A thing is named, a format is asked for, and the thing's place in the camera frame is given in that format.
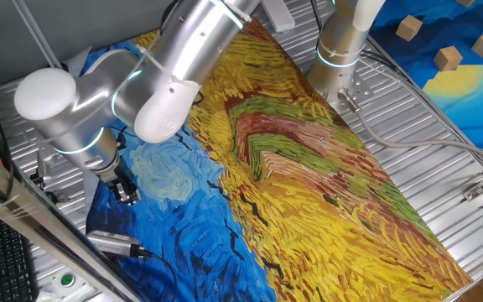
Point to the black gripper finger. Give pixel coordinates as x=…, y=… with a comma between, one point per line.
x=121, y=195
x=133, y=194

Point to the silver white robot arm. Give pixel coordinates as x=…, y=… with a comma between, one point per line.
x=174, y=63

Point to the thin metal rod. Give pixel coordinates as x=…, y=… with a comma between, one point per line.
x=36, y=38

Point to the black keyboard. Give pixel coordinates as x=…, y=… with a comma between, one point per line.
x=6, y=260

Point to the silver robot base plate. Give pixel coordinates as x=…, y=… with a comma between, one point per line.
x=361, y=92

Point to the white power strip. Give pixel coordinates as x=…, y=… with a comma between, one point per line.
x=278, y=14

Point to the painted wheatfield cloth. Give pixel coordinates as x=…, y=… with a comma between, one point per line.
x=308, y=189

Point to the grey box with green button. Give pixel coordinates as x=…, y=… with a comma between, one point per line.
x=67, y=281

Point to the metal frame beam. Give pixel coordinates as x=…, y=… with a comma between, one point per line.
x=36, y=218

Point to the blue cloth with yellow sun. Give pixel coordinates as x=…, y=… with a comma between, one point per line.
x=468, y=96

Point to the silver cylindrical camera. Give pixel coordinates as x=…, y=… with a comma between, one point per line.
x=111, y=243

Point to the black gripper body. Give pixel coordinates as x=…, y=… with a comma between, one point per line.
x=117, y=176

